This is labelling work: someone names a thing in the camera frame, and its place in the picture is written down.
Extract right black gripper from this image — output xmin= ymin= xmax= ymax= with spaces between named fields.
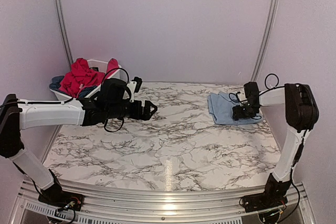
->
xmin=232 ymin=102 xmax=258 ymax=121

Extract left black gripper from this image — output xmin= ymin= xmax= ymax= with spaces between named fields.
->
xmin=107 ymin=100 xmax=158 ymax=121

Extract light blue button shirt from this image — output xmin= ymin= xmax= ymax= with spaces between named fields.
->
xmin=207 ymin=92 xmax=264 ymax=126

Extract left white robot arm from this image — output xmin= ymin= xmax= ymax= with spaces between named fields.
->
xmin=1 ymin=78 xmax=157 ymax=206

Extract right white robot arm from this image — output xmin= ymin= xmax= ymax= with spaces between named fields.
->
xmin=229 ymin=82 xmax=319 ymax=207

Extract white plastic laundry bin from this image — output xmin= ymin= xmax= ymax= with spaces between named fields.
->
xmin=49 ymin=59 xmax=123 ymax=100

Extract red garment in bin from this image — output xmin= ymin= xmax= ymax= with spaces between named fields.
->
xmin=57 ymin=58 xmax=119 ymax=98

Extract dark blue garment in bin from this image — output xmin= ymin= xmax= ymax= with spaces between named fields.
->
xmin=49 ymin=76 xmax=97 ymax=98

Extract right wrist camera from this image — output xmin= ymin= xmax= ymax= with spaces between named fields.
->
xmin=228 ymin=91 xmax=246 ymax=104

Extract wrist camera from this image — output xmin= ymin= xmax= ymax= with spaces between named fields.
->
xmin=127 ymin=77 xmax=142 ymax=102
xmin=228 ymin=91 xmax=246 ymax=104

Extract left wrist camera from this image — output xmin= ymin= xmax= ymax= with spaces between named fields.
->
xmin=127 ymin=77 xmax=142 ymax=102

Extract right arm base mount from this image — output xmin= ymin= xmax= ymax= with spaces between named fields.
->
xmin=239 ymin=193 xmax=288 ymax=212

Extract front aluminium rail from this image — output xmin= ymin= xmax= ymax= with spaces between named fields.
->
xmin=8 ymin=179 xmax=317 ymax=223

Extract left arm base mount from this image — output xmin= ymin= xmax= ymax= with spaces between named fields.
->
xmin=38 ymin=191 xmax=84 ymax=211

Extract right aluminium frame post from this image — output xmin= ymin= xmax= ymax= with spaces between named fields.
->
xmin=250 ymin=0 xmax=279 ymax=81

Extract aluminium frame post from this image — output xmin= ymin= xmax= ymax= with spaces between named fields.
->
xmin=54 ymin=0 xmax=74 ymax=67
xmin=250 ymin=0 xmax=279 ymax=81

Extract left aluminium frame post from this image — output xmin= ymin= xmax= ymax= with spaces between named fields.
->
xmin=54 ymin=0 xmax=74 ymax=67

